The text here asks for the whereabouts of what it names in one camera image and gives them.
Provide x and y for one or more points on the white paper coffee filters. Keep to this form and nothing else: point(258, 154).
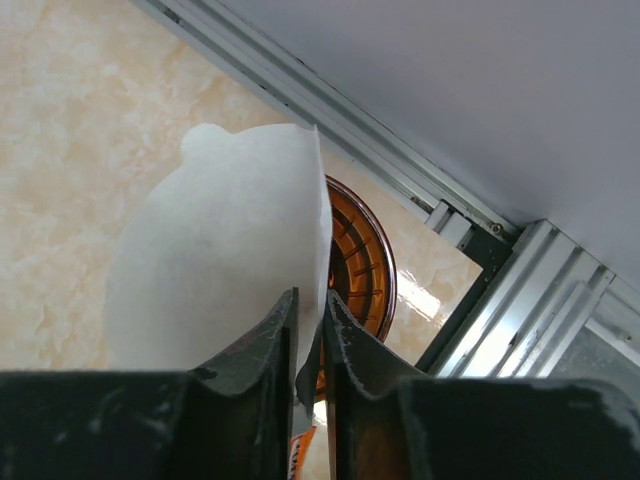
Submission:
point(244, 218)

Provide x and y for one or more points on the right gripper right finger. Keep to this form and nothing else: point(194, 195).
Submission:
point(389, 420)

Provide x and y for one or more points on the aluminium frame rail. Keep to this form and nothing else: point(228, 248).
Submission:
point(543, 305)

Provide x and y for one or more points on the orange snack packet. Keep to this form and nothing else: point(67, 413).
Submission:
point(299, 446)

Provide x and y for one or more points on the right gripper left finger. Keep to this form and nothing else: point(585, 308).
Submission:
point(228, 418)

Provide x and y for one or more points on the brown coffee dripper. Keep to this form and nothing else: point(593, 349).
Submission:
point(362, 268)

